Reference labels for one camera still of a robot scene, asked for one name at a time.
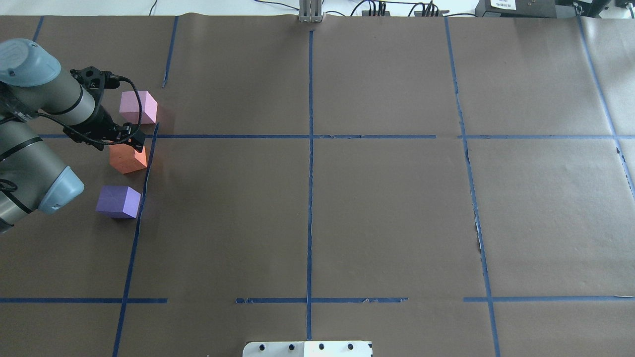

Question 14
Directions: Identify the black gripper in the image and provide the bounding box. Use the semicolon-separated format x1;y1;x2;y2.
63;106;146;152

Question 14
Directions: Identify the orange foam cube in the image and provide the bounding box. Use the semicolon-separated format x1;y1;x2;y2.
109;144;148;175

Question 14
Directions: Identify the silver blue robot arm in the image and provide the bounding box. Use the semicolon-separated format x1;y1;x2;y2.
0;38;145;233

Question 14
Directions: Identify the pink foam cube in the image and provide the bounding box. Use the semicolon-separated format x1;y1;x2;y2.
119;91;158;124

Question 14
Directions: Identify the purple foam cube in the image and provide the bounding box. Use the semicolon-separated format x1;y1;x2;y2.
95;185;141;219

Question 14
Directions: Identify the black power strip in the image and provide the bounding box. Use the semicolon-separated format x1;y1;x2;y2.
409;3;449;17
361;2;390;17

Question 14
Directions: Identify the black box with label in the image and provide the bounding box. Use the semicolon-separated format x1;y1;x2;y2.
474;0;557;18

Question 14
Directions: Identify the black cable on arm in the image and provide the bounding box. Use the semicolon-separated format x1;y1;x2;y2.
30;75;143;145

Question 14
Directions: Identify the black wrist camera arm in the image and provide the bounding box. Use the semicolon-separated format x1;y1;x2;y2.
69;67;121;95

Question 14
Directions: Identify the aluminium frame post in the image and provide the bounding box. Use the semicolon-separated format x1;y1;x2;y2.
299;0;324;23

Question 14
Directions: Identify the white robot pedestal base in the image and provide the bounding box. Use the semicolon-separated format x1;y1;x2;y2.
242;340;374;357

